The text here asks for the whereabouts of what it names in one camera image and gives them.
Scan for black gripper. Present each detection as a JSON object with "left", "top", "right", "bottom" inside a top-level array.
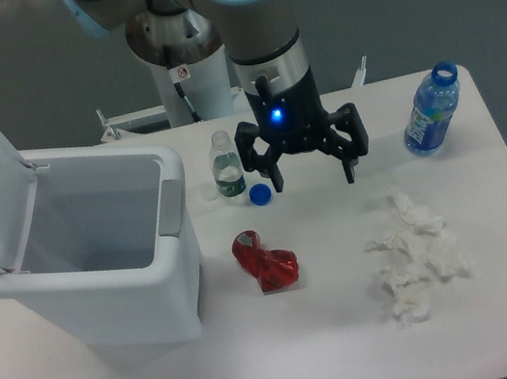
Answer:
[{"left": 234, "top": 68, "right": 369, "bottom": 192}]

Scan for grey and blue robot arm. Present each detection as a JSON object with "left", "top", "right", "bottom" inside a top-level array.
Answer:
[{"left": 63, "top": 0, "right": 369, "bottom": 190}]

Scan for blue bottle cap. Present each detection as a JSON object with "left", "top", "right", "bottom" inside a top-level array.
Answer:
[{"left": 249, "top": 183, "right": 273, "bottom": 207}]

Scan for clear plastic bottle green label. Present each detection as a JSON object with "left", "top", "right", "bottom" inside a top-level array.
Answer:
[{"left": 209, "top": 130, "right": 247, "bottom": 205}]

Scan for white bottle cap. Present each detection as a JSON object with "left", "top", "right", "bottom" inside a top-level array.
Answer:
[{"left": 200, "top": 186, "right": 219, "bottom": 202}]

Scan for crushed red can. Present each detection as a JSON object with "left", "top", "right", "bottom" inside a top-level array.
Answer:
[{"left": 231, "top": 230, "right": 300, "bottom": 293}]

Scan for blue plastic water bottle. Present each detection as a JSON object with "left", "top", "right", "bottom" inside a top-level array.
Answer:
[{"left": 403, "top": 61, "right": 460, "bottom": 157}]

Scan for crumpled white tissue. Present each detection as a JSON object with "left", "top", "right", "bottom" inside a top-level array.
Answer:
[{"left": 365, "top": 185, "right": 473, "bottom": 328}]

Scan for white trash bin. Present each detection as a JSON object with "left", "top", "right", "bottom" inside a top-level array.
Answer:
[{"left": 0, "top": 142, "right": 202, "bottom": 345}]

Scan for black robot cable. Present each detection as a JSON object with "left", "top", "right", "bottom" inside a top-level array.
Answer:
[{"left": 162, "top": 41, "right": 203, "bottom": 127}]

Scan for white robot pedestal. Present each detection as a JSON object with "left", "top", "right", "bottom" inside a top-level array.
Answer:
[{"left": 125, "top": 10, "right": 234, "bottom": 128}]

